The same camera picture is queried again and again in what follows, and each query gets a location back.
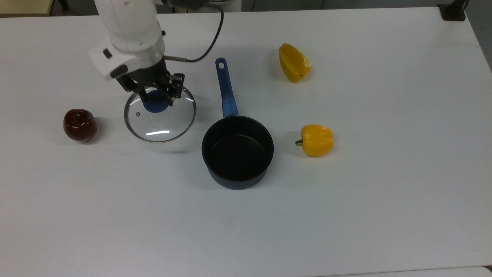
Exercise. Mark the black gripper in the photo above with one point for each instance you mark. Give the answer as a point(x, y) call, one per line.
point(148, 75)

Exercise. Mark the glass lid with blue knob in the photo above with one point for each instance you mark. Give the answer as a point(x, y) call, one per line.
point(161, 127)

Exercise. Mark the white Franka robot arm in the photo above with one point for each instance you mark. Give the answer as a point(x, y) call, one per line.
point(130, 27)

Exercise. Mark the dark red apple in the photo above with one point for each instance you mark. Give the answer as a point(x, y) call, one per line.
point(80, 126)

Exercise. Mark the black stand leg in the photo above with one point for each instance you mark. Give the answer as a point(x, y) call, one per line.
point(62, 4)

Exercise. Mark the yellow star fruit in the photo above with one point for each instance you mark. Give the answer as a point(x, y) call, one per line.
point(294, 63)

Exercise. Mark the light wooden desk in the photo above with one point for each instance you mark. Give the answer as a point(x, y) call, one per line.
point(23, 7)

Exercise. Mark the yellow bell pepper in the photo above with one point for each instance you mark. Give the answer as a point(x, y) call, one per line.
point(317, 140)

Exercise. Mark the white adjacent table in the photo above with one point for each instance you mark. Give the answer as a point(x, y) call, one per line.
point(423, 273)

